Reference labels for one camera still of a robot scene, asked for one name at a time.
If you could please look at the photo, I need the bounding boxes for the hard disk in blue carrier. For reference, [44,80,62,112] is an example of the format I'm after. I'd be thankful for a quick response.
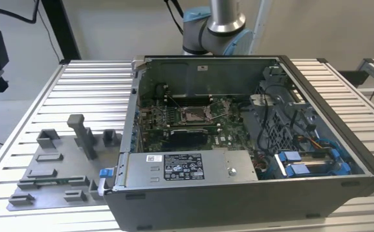
[274,148,342,163]
[282,161,353,176]

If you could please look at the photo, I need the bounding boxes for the black upright post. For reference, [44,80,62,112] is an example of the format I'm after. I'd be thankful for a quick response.
[43,0,83,61]

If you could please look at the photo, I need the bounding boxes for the green motherboard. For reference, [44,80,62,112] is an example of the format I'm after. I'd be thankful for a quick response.
[138,95,254,153]

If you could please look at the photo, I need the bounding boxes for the thin metal locking lever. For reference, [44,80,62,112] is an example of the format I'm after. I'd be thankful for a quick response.
[167,92,183,109]

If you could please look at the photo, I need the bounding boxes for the black RAM slot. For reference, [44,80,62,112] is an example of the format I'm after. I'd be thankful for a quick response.
[164,95,214,100]
[164,99,214,104]

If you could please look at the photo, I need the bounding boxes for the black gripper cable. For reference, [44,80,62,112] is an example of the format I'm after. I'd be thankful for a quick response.
[0,0,42,24]

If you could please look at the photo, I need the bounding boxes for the black table bracket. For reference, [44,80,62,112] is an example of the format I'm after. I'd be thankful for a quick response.
[337,70,370,89]

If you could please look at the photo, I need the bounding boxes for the black wire in case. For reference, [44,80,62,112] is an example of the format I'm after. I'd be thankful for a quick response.
[266,84,297,132]
[257,94,274,157]

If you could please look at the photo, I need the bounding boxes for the orange and yellow wires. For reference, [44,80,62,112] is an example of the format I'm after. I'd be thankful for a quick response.
[297,136,323,149]

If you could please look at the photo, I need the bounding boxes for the black expansion slot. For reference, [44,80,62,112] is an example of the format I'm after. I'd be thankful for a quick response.
[164,122,222,129]

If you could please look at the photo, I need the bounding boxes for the grey case release handle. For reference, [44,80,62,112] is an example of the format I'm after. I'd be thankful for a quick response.
[96,177,112,196]

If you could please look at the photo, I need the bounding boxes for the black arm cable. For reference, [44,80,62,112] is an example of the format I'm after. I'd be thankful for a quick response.
[163,0,187,36]

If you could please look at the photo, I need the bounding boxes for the metal socket cover frame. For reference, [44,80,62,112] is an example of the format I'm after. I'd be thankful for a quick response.
[206,98,230,121]

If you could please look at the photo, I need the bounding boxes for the CPU socket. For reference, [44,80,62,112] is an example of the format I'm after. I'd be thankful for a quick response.
[180,106,213,124]

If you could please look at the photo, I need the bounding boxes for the open black PC case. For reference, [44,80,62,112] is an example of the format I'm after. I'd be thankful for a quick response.
[104,54,374,232]

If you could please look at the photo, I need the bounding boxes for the silver power supply unit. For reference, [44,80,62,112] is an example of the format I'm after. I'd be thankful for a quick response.
[122,149,259,189]

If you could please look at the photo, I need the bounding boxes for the grey plastic parts rack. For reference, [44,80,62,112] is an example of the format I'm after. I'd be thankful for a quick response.
[6,113,123,212]

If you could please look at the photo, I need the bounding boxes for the grey metal disk bay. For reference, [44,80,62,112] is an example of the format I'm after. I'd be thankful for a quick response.
[241,66,325,157]

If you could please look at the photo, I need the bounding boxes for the green RAM stick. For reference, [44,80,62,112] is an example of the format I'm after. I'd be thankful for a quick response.
[20,177,86,185]

